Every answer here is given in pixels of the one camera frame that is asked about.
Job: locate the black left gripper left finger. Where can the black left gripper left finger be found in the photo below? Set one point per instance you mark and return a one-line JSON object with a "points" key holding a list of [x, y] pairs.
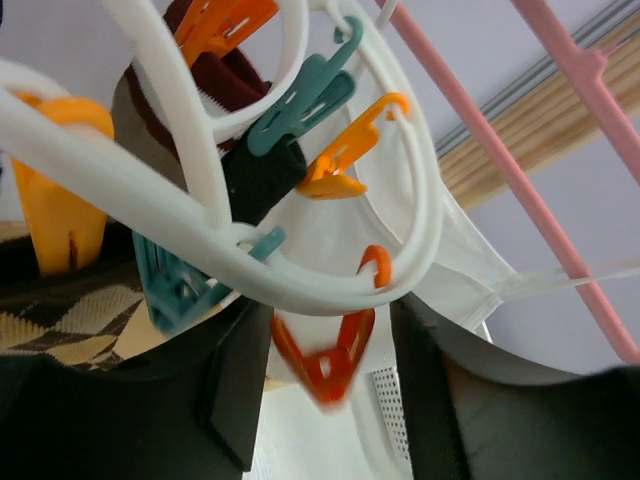
{"points": [[187, 409]]}

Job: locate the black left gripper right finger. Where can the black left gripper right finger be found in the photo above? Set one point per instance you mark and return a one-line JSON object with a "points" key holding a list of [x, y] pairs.
{"points": [[475, 411]]}

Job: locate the brown tan argyle sock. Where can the brown tan argyle sock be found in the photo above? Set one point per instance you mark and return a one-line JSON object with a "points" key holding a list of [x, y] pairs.
{"points": [[75, 318]]}

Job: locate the white plastic clip hanger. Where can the white plastic clip hanger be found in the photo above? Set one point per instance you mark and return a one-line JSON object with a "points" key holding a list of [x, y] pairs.
{"points": [[195, 223]]}

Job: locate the white perforated laundry basket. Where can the white perforated laundry basket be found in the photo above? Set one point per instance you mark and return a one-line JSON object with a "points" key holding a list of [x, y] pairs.
{"points": [[387, 386]]}

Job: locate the teal clothes peg near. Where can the teal clothes peg near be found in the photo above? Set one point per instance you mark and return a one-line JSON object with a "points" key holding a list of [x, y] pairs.
{"points": [[176, 293]]}

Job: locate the teal clothes peg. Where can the teal clothes peg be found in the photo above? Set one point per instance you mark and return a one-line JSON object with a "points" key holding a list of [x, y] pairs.
{"points": [[319, 89], [176, 293]]}

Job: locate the orange-red clothes peg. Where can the orange-red clothes peg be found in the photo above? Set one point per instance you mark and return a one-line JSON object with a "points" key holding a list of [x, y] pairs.
{"points": [[324, 353]]}

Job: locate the white undershirt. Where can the white undershirt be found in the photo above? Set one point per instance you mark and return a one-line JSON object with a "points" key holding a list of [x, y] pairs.
{"points": [[470, 284]]}

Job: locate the yellow clothes peg large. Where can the yellow clothes peg large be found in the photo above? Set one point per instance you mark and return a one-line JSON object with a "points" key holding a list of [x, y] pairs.
{"points": [[66, 231]]}

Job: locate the black sock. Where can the black sock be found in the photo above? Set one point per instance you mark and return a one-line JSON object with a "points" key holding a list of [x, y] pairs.
{"points": [[255, 184]]}

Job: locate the yellow-orange clothes peg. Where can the yellow-orange clothes peg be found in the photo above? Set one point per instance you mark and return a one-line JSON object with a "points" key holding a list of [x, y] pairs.
{"points": [[325, 178]]}

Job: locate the wooden clothes rack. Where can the wooden clothes rack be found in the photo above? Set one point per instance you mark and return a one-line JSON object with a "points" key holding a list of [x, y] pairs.
{"points": [[547, 124]]}

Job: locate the orange clothes peg top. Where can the orange clothes peg top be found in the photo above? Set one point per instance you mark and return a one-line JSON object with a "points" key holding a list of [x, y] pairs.
{"points": [[217, 27]]}

